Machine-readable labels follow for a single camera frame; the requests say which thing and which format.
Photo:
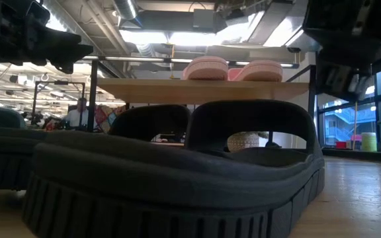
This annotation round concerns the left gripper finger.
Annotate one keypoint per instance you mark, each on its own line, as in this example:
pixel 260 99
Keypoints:
pixel 65 38
pixel 71 54

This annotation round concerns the pink slide sandal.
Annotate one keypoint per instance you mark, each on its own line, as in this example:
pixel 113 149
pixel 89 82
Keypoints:
pixel 260 71
pixel 205 69

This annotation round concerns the black slide sandal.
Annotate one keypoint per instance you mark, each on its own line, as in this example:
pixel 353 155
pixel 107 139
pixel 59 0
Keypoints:
pixel 164 185
pixel 147 122

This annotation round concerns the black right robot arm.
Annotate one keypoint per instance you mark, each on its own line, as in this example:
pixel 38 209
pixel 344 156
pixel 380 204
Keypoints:
pixel 342 33

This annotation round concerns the person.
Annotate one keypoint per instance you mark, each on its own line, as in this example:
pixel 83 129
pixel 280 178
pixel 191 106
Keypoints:
pixel 76 117

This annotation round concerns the red box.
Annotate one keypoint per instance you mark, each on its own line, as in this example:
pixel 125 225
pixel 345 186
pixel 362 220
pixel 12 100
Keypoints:
pixel 341 145

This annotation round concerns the yellow-green cylinder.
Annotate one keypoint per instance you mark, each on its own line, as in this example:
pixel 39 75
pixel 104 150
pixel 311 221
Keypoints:
pixel 369 142

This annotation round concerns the colourful patterned quilt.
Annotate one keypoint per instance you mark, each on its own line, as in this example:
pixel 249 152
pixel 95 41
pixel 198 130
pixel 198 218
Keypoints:
pixel 104 119

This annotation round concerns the black background frame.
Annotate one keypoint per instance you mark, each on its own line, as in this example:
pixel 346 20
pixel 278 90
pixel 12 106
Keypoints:
pixel 59 82

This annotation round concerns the long ceiling light rail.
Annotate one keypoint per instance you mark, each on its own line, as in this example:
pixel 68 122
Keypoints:
pixel 137 59

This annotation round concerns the silver round ceiling duct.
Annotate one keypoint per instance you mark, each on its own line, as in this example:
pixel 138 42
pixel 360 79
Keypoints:
pixel 126 8

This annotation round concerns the black metal table frame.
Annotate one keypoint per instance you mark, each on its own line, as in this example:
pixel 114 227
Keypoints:
pixel 359 155

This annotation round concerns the wooden shelf with black frame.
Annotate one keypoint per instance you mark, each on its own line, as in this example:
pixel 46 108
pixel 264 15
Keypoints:
pixel 177 91

